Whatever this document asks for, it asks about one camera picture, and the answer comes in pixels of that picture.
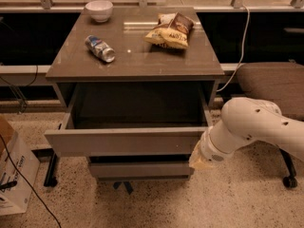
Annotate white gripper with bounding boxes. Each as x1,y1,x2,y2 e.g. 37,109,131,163
189,127,233,170

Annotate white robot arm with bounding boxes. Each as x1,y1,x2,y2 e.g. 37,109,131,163
189,97,304,170

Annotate grey drawer cabinet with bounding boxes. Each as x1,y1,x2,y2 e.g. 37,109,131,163
46,7,224,182

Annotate grey office chair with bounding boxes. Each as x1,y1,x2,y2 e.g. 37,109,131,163
236,62,304,189

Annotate yellow brown chip bag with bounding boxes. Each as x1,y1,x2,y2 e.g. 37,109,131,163
144,12,194,49

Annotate white bowl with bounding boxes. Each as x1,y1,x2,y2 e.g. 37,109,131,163
85,0,113,23

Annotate white cardboard box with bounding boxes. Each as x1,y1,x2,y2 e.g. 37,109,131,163
0,117,40,216

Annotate white hanging cable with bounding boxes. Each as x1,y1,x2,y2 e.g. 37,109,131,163
216,5,251,93

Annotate black floor cable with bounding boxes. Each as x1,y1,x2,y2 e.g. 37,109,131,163
0,133,63,228

